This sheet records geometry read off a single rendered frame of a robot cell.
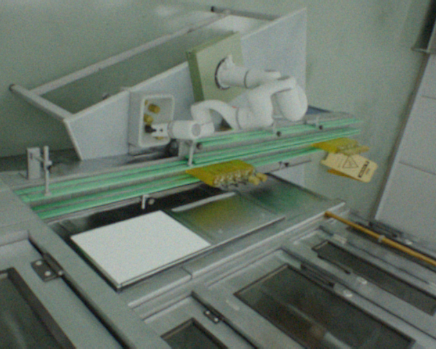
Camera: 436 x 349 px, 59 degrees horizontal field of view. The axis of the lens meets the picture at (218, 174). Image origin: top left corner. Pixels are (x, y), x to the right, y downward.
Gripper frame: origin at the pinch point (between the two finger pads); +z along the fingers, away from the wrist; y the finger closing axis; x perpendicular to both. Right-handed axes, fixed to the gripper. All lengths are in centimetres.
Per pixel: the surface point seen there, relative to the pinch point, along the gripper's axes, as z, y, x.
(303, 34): -7, 114, 46
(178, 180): -6.0, 7.5, -24.2
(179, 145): -5.8, 10.0, -8.6
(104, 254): -25, -43, -37
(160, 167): -6.8, -2.7, -16.5
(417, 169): 67, 606, -134
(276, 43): -5, 88, 40
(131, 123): 2.0, -8.9, 3.0
